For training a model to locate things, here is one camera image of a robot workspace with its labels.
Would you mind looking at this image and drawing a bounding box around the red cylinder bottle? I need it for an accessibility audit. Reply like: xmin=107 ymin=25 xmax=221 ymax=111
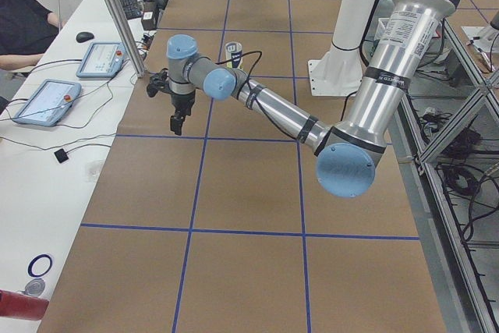
xmin=1 ymin=290 xmax=49 ymax=321

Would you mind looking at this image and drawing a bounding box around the black keyboard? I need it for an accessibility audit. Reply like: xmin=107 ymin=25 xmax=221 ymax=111
xmin=119 ymin=0 xmax=142 ymax=19

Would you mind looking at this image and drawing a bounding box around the near teach pendant tablet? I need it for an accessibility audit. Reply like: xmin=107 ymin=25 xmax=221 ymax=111
xmin=12 ymin=79 xmax=82 ymax=127

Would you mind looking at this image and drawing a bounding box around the black computer mouse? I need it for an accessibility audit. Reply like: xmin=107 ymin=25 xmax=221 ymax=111
xmin=75 ymin=31 xmax=94 ymax=43

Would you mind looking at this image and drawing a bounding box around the teach pendant tablet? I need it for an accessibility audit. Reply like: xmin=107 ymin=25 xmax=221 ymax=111
xmin=12 ymin=79 xmax=82 ymax=127
xmin=76 ymin=42 xmax=126 ymax=79

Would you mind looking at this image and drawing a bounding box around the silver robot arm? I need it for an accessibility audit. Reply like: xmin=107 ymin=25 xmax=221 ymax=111
xmin=166 ymin=0 xmax=460 ymax=198

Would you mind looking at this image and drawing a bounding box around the small black square puck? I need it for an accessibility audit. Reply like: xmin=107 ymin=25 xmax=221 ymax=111
xmin=54 ymin=148 xmax=69 ymax=164

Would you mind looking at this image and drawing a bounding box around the seated person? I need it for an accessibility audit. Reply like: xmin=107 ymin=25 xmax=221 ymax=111
xmin=1 ymin=0 xmax=65 ymax=71

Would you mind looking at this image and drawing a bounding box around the clear tennis ball can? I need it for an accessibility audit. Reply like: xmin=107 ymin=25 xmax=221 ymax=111
xmin=225 ymin=41 xmax=242 ymax=69

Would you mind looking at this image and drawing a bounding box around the aluminium frame post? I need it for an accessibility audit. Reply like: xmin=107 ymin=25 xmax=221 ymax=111
xmin=104 ymin=0 xmax=145 ymax=78

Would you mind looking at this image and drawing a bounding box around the far teach pendant tablet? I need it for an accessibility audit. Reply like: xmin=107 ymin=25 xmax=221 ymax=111
xmin=76 ymin=42 xmax=126 ymax=79

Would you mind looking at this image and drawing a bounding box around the black box with label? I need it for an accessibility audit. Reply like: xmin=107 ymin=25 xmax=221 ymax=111
xmin=141 ymin=2 xmax=159 ymax=31

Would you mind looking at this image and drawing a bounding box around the blue tape ring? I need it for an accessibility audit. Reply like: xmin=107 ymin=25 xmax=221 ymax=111
xmin=27 ymin=253 xmax=53 ymax=277

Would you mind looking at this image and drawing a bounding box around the round metal lid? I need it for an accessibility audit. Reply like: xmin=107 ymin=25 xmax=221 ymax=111
xmin=23 ymin=278 xmax=46 ymax=297

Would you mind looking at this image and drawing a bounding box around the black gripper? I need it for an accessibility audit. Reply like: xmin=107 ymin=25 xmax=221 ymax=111
xmin=170 ymin=91 xmax=196 ymax=136

